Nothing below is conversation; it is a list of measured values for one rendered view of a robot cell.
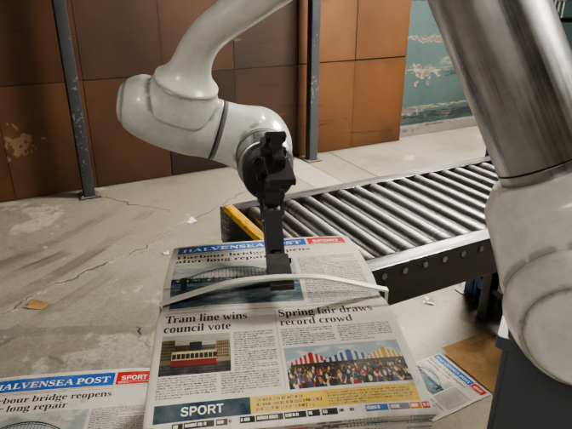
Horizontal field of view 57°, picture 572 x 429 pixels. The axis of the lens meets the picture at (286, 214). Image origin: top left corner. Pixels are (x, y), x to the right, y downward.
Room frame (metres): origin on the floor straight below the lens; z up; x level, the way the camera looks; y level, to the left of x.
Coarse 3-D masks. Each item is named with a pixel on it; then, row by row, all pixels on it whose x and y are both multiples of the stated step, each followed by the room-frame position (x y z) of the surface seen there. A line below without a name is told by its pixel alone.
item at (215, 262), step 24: (288, 240) 0.77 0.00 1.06; (312, 240) 0.76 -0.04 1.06; (336, 240) 0.76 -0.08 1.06; (192, 264) 0.68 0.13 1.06; (216, 264) 0.67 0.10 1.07; (240, 264) 0.67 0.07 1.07; (264, 264) 0.67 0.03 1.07; (312, 264) 0.67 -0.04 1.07; (336, 264) 0.67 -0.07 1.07; (360, 264) 0.66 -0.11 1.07; (168, 288) 0.60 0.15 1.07
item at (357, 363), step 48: (192, 336) 0.50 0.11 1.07; (240, 336) 0.50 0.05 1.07; (288, 336) 0.50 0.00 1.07; (336, 336) 0.50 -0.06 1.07; (384, 336) 0.50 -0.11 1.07; (192, 384) 0.43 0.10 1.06; (240, 384) 0.43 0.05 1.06; (288, 384) 0.43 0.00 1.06; (336, 384) 0.43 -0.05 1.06; (384, 384) 0.43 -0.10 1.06
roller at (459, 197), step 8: (416, 176) 1.81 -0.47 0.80; (424, 184) 1.76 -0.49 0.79; (432, 184) 1.73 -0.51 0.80; (440, 192) 1.68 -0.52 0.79; (448, 192) 1.66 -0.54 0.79; (456, 192) 1.64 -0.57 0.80; (456, 200) 1.61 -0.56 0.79; (464, 200) 1.59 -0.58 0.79; (472, 200) 1.58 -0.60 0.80; (472, 208) 1.55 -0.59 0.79; (480, 208) 1.53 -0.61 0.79
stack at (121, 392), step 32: (0, 384) 0.69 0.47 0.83; (32, 384) 0.69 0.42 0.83; (64, 384) 0.69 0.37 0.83; (96, 384) 0.69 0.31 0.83; (128, 384) 0.69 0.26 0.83; (0, 416) 0.62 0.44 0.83; (32, 416) 0.62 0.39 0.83; (64, 416) 0.62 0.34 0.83; (96, 416) 0.62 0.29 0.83; (128, 416) 0.62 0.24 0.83
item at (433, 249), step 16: (448, 240) 1.29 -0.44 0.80; (464, 240) 1.29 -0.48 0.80; (480, 240) 1.29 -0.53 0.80; (384, 256) 1.20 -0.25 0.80; (400, 256) 1.20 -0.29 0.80; (416, 256) 1.20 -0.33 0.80; (432, 256) 1.21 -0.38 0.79; (448, 256) 1.24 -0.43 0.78; (464, 256) 1.26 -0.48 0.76; (480, 256) 1.29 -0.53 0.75; (384, 272) 1.14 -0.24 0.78; (400, 272) 1.16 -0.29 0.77; (416, 272) 1.19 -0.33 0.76; (432, 272) 1.21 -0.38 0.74; (448, 272) 1.24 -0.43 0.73; (464, 272) 1.27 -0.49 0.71; (480, 272) 1.30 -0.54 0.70; (400, 288) 1.17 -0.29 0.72; (416, 288) 1.19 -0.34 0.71; (432, 288) 1.22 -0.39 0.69
